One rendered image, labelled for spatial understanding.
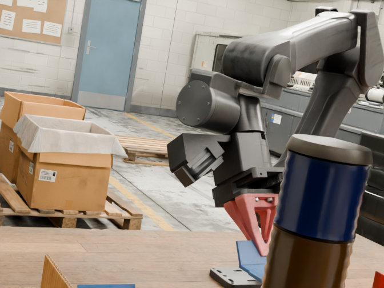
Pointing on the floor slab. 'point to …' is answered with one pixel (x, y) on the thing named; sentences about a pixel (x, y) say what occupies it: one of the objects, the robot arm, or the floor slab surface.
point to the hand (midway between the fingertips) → (263, 250)
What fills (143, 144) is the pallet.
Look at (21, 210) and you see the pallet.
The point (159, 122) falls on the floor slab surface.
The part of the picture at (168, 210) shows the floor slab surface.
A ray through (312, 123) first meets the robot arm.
